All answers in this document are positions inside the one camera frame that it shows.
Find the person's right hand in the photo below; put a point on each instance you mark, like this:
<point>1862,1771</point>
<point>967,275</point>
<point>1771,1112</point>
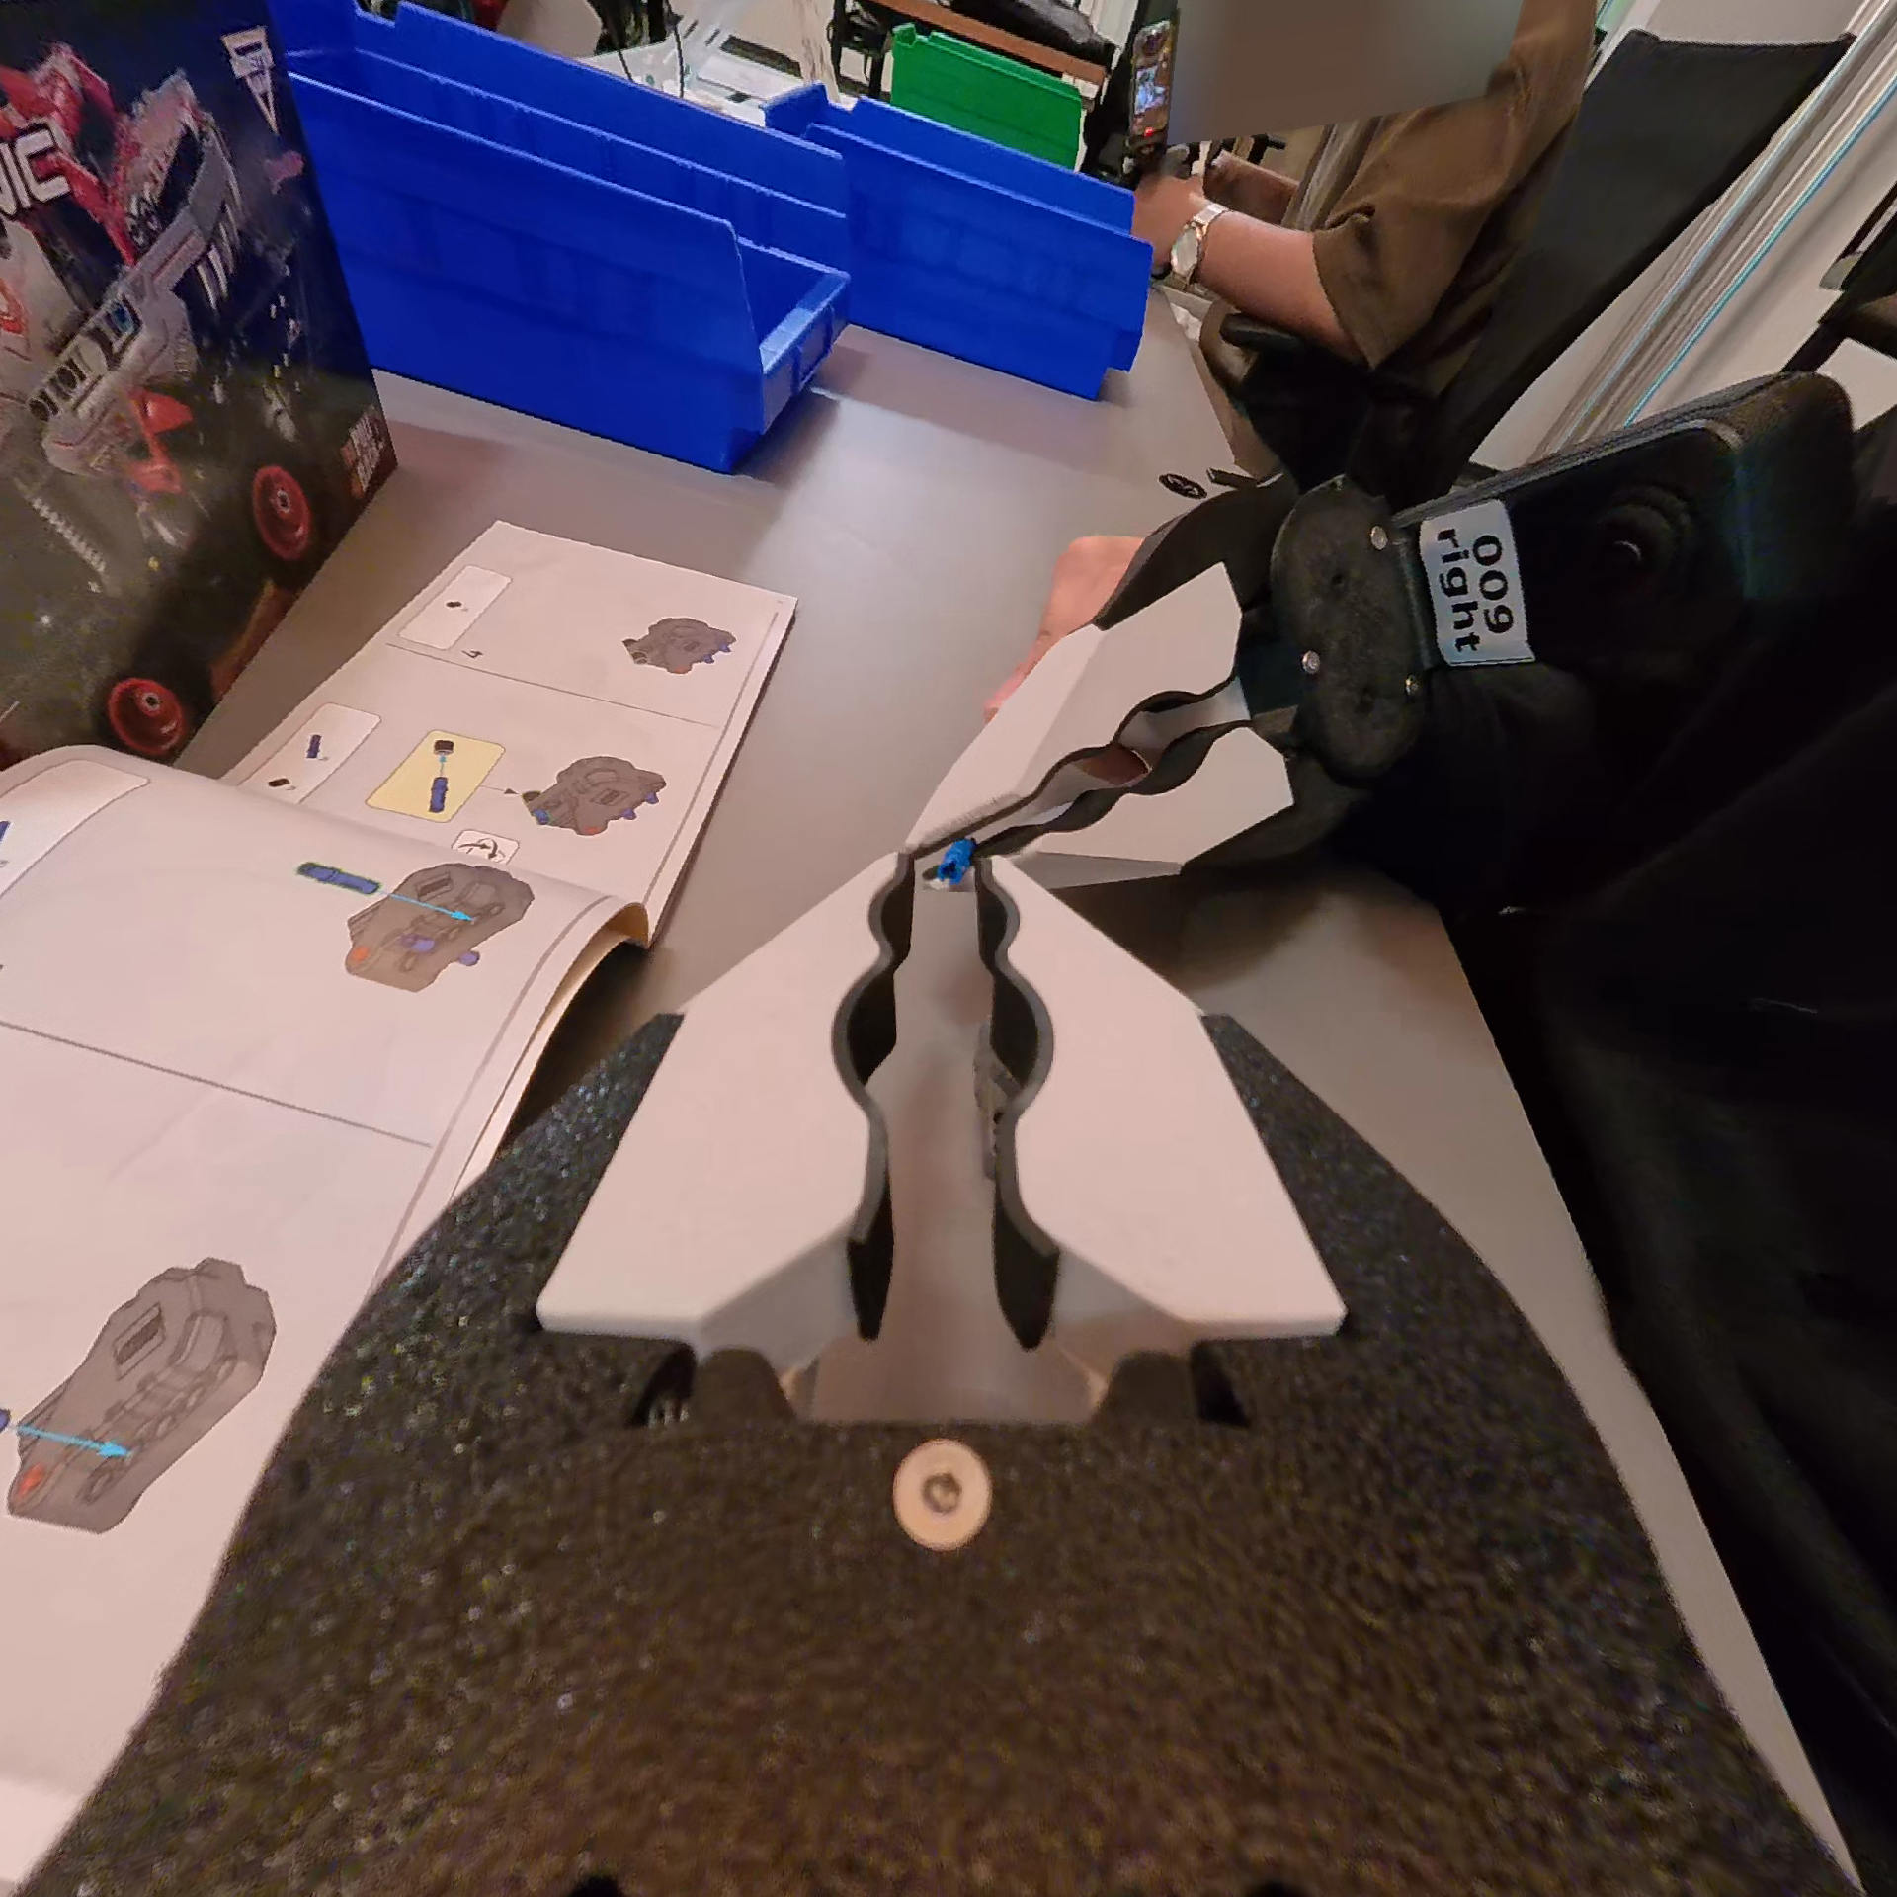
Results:
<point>1084,587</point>

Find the dark toy truck box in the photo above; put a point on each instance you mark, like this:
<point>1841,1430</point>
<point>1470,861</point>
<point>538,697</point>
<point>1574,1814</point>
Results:
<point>165,369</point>

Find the blue plastic storage bin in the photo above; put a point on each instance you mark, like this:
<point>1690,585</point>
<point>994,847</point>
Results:
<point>562,312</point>
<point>979,253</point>
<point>562,90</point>

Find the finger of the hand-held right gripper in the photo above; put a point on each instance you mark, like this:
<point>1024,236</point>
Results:
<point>1099,697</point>
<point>1216,802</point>

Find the blue toy pin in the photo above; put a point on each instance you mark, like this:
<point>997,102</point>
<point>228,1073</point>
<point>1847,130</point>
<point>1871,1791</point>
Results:
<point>959,861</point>

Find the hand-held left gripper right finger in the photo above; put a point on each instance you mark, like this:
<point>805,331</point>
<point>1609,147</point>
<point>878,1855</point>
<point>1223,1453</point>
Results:
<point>1185,1186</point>

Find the aluminium frame post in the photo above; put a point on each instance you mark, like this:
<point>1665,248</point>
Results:
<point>1776,282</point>

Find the open instruction booklet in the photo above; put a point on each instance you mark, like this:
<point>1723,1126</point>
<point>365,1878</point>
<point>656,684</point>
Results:
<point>298,966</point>

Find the person's black sweater torso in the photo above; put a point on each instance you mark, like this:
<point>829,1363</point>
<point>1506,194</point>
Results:
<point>1751,1332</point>

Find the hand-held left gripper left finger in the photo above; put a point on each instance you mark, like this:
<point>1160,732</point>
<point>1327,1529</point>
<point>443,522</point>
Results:
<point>696,1186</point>

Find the black office chair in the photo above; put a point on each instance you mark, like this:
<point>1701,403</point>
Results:
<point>1630,223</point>

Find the green plastic bin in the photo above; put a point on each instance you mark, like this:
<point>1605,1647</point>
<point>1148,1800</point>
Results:
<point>979,97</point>

